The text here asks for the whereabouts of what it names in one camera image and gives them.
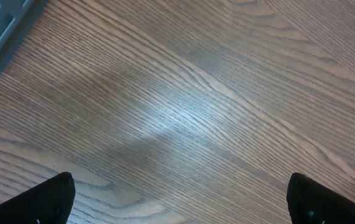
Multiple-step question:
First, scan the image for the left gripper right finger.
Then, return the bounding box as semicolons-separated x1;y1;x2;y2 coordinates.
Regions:
286;172;355;224

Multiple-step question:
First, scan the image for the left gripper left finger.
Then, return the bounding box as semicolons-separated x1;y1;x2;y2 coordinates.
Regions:
0;172;75;224

